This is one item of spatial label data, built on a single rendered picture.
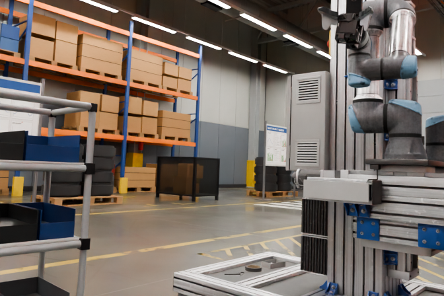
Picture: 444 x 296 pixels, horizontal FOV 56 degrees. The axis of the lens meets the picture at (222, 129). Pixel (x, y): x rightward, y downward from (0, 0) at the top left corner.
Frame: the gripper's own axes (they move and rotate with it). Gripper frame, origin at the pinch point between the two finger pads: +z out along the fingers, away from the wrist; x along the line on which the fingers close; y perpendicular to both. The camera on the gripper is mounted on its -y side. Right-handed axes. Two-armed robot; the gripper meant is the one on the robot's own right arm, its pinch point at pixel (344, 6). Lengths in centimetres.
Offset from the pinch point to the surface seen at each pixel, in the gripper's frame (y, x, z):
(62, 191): 173, 526, -411
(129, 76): -88, 716, -756
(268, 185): 145, 366, -991
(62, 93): -14, 869, -682
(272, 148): 42, 332, -883
